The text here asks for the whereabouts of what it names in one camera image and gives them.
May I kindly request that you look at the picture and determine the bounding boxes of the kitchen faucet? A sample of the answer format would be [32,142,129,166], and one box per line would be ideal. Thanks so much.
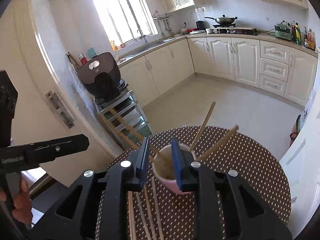
[137,29,149,48]

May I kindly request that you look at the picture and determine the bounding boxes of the kitchen window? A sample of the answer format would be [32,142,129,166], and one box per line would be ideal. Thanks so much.
[93,0,158,51]

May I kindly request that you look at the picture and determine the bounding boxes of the white door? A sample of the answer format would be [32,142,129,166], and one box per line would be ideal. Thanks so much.
[280,66,319,239]

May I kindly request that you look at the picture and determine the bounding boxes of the brown polka dot tablecloth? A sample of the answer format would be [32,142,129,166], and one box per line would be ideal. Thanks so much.
[95,127,292,239]

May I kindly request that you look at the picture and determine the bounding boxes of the green bottle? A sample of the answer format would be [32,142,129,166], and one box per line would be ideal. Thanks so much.
[295,22,302,45]

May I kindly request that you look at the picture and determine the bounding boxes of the black electric kettle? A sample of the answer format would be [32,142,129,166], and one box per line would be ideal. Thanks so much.
[196,21,206,30]

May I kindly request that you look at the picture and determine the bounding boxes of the pink cup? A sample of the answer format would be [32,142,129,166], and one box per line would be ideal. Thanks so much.
[152,145,190,195]

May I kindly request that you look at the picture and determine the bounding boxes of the metal storage rack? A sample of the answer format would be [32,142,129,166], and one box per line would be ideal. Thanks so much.
[95,88,153,150]

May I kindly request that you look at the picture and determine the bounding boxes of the person's left hand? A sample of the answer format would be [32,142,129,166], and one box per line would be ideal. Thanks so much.
[12,178,33,224]

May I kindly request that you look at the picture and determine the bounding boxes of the gas stove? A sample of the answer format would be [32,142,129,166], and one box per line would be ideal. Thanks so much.
[206,24,260,36]

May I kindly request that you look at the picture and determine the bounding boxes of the black wok with lid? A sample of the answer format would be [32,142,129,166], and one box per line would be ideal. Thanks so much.
[205,15,238,26]

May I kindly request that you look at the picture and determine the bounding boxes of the cream base cabinets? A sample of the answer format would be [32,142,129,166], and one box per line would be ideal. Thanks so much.
[120,36,318,106]

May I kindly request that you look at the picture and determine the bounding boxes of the wooden chopstick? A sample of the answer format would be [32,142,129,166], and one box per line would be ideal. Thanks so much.
[128,191,137,240]
[151,177,164,240]
[144,186,157,240]
[196,125,239,161]
[189,102,216,152]
[98,113,156,163]
[135,192,151,240]
[109,107,172,166]

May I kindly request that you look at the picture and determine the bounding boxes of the green electric cooker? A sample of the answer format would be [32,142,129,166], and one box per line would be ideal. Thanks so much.
[274,21,292,41]

